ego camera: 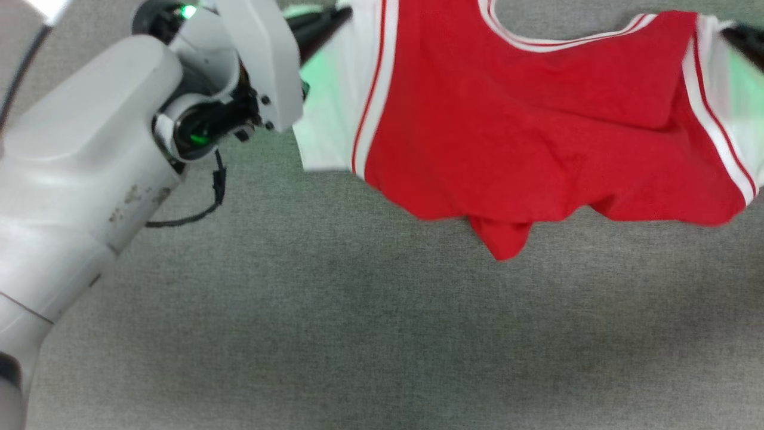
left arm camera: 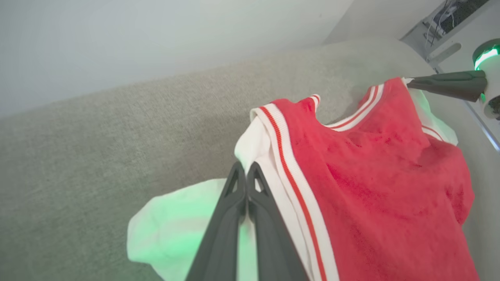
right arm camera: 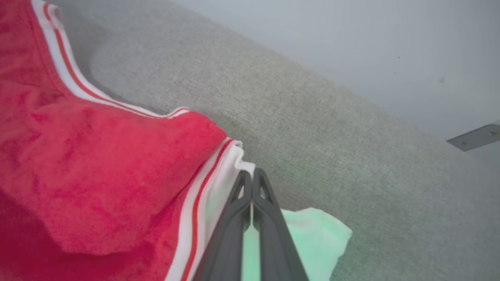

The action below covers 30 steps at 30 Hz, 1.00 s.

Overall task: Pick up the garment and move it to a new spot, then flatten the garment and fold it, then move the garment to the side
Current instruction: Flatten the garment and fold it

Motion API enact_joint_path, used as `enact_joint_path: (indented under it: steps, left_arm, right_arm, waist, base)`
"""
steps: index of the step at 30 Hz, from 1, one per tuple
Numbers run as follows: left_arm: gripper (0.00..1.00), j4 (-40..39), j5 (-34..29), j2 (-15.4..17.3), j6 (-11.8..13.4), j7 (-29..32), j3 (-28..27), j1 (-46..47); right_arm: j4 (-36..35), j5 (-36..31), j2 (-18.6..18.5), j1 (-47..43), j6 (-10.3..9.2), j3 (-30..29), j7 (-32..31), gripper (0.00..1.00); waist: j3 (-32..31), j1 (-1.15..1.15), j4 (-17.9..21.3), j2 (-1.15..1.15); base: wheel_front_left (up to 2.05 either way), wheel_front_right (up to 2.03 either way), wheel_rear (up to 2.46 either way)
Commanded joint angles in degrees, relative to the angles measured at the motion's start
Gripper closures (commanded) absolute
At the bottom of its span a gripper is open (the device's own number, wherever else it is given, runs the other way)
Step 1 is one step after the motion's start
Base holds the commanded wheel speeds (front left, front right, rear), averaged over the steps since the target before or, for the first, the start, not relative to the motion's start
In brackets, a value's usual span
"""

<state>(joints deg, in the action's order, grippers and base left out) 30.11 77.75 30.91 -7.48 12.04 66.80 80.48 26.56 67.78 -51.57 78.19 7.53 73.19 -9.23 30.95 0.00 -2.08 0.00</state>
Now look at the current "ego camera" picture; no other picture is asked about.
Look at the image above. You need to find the grey fabric sofa seat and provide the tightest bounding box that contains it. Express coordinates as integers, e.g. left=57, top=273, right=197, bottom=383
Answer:
left=0, top=0, right=764, bottom=430

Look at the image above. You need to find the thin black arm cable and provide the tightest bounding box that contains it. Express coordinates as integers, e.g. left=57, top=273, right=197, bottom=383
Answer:
left=145, top=149, right=227, bottom=229

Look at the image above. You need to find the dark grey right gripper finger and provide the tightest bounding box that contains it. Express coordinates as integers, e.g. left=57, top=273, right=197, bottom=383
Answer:
left=720, top=23, right=764, bottom=71

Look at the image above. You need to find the red and white jersey shirt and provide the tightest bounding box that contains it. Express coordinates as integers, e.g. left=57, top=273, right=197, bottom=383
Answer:
left=292, top=0, right=764, bottom=262

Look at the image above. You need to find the grey camera cable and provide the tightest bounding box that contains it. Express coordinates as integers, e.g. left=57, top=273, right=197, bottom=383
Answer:
left=0, top=24, right=53, bottom=129

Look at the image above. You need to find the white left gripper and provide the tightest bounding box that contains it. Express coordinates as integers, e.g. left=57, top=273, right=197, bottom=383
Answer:
left=131, top=0, right=354, bottom=163

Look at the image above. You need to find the white label tag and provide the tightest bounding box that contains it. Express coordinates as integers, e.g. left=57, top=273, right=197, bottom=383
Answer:
left=24, top=0, right=72, bottom=26

